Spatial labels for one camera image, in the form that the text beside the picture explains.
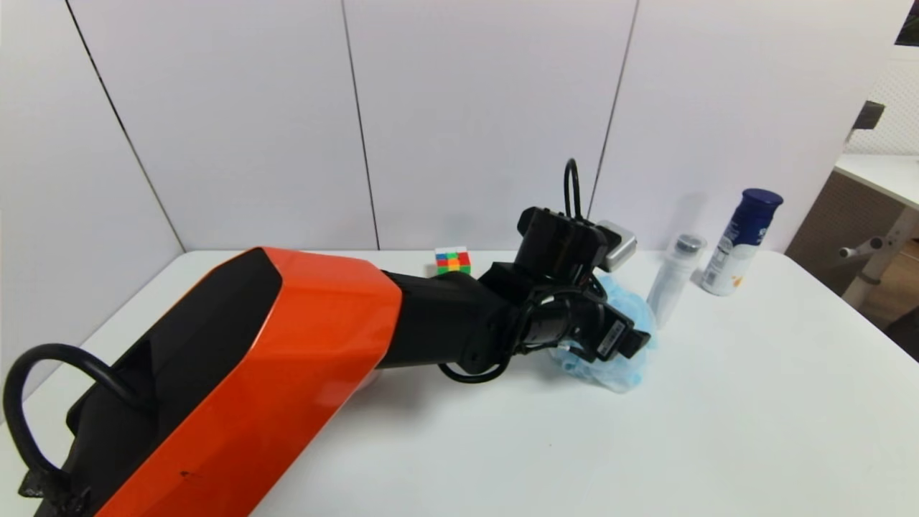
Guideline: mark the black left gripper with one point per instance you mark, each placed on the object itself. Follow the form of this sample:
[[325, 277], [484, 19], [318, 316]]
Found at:
[[614, 337]]

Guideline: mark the light blue bath loofah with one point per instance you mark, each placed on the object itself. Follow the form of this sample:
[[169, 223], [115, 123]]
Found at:
[[624, 370]]

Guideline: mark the orange and black left arm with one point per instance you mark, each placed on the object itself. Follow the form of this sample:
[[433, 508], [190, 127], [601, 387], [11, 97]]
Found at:
[[287, 359]]

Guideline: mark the white tube with silver cap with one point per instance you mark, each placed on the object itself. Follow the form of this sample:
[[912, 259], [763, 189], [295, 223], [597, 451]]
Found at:
[[671, 283]]

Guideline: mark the white bottle with blue cap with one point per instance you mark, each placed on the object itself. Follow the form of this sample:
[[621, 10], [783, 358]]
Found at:
[[738, 248]]

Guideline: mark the multicoloured puzzle cube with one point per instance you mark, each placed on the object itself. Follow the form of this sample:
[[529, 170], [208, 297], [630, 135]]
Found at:
[[452, 261]]

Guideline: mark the brown perforated side panel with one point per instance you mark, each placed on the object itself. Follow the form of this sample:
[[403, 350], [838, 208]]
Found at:
[[826, 230]]

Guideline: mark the white desk leg with crank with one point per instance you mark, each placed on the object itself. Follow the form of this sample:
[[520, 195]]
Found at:
[[889, 248]]

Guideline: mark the white background desk top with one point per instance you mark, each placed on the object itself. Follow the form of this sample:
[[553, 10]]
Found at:
[[879, 172]]

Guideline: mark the small black mounted box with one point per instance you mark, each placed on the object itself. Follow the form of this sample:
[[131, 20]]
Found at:
[[869, 115]]

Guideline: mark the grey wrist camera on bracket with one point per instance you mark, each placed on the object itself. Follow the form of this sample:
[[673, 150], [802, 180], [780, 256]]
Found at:
[[563, 240]]

